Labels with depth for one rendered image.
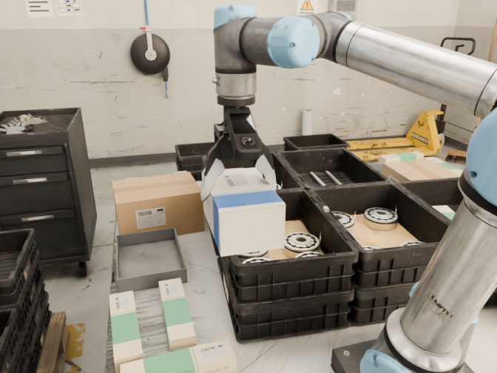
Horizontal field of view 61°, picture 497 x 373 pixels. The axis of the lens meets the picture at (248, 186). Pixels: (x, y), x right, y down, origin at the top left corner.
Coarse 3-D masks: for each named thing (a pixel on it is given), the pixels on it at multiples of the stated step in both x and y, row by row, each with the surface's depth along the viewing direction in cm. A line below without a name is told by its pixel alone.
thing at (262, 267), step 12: (288, 192) 132; (300, 192) 133; (324, 216) 116; (336, 228) 110; (348, 240) 104; (348, 252) 98; (240, 264) 94; (252, 264) 94; (264, 264) 94; (276, 264) 94; (288, 264) 95; (300, 264) 96; (312, 264) 96; (324, 264) 97; (336, 264) 98
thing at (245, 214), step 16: (224, 176) 87; (240, 176) 87; (256, 176) 87; (224, 192) 79; (240, 192) 79; (256, 192) 79; (272, 192) 79; (208, 208) 85; (224, 208) 73; (240, 208) 73; (256, 208) 73; (272, 208) 74; (224, 224) 73; (240, 224) 74; (256, 224) 75; (272, 224) 76; (224, 240) 74; (240, 240) 75; (256, 240) 76; (272, 240) 77
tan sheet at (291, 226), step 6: (288, 222) 134; (294, 222) 134; (300, 222) 134; (288, 228) 131; (294, 228) 131; (300, 228) 131; (270, 252) 117; (276, 252) 117; (282, 252) 117; (270, 258) 114; (276, 258) 114; (282, 258) 114
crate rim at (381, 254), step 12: (312, 192) 131; (324, 204) 123; (420, 204) 123; (360, 252) 99; (372, 252) 98; (384, 252) 99; (396, 252) 100; (408, 252) 101; (420, 252) 101; (432, 252) 102
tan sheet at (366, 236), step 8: (352, 216) 138; (360, 216) 138; (360, 224) 133; (352, 232) 128; (360, 232) 128; (368, 232) 128; (376, 232) 128; (384, 232) 128; (392, 232) 128; (400, 232) 128; (408, 232) 128; (360, 240) 124; (368, 240) 124; (376, 240) 124; (384, 240) 124; (392, 240) 124; (400, 240) 124; (408, 240) 124; (416, 240) 124
